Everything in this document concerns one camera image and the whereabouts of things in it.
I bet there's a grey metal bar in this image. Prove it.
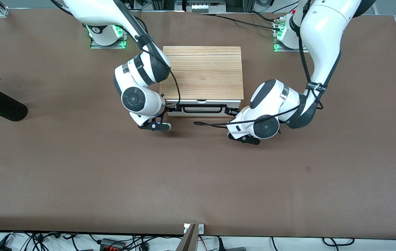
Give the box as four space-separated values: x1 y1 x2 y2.
175 224 198 251

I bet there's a white drawer with black handle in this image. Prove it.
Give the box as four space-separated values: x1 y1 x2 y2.
166 99 242 115

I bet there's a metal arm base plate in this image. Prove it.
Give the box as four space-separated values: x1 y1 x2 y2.
90 24 129 49
274 17 310 53

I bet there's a white power strip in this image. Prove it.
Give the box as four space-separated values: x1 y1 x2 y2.
187 0 227 13

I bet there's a black adapter with orange buttons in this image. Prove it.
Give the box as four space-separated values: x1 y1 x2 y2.
100 238 126 251

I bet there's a small metal edge bracket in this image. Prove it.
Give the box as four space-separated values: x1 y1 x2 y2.
184 223 204 235

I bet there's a black cable on table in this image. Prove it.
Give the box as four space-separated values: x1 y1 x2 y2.
215 14 282 32

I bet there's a light wooden drawer cabinet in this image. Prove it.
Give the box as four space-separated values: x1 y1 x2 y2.
159 46 244 117

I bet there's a black vase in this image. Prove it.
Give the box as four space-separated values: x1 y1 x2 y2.
0 89 28 122

